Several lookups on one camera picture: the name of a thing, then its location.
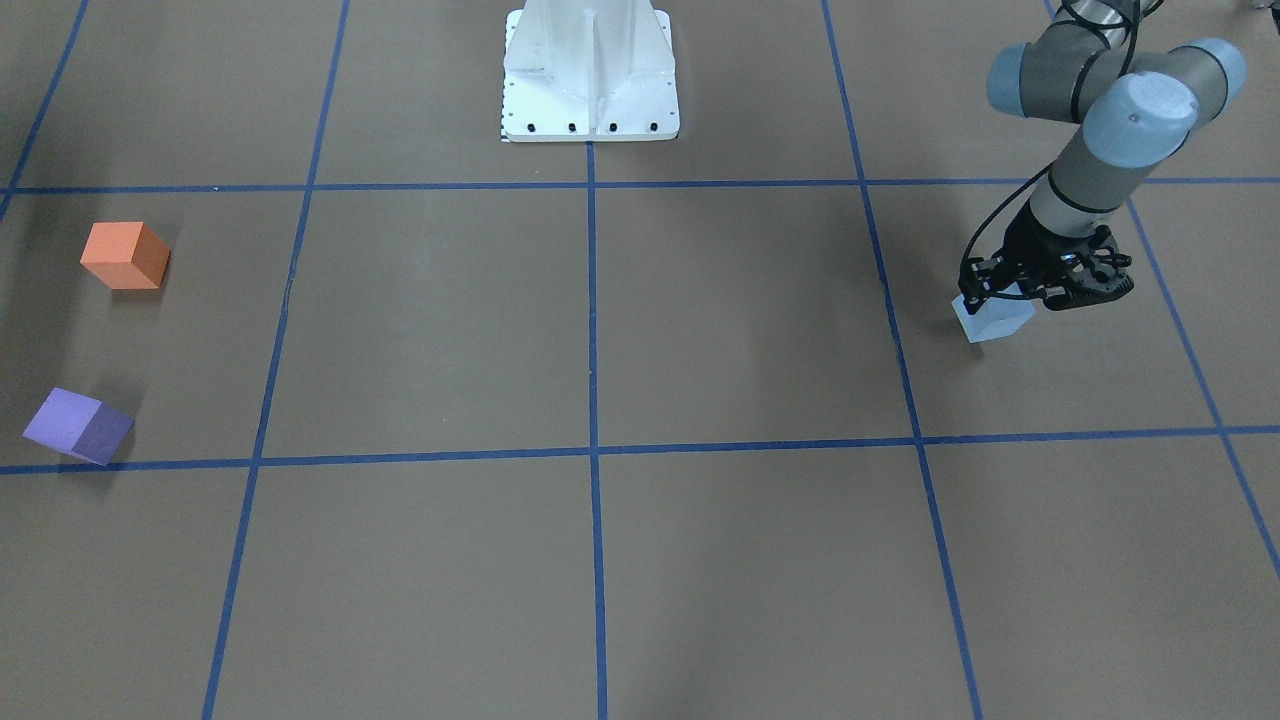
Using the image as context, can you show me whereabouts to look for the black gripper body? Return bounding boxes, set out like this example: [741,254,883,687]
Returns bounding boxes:
[1000,205,1135,311]

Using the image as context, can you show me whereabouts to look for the light blue foam block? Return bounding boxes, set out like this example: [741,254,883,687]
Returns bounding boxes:
[951,283,1036,345]

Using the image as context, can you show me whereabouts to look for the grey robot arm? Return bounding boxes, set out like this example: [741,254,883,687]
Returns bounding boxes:
[957,1,1248,319]

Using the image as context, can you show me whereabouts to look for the orange foam block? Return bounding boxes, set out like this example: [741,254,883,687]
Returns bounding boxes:
[79,222,172,290]

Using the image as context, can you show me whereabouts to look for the purple foam block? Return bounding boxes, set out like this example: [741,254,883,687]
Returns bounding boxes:
[22,387,134,466]

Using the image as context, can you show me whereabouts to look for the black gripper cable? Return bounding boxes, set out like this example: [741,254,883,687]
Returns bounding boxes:
[957,165,1051,291]

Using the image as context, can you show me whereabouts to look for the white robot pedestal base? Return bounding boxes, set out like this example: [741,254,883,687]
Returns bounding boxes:
[500,1,681,143]

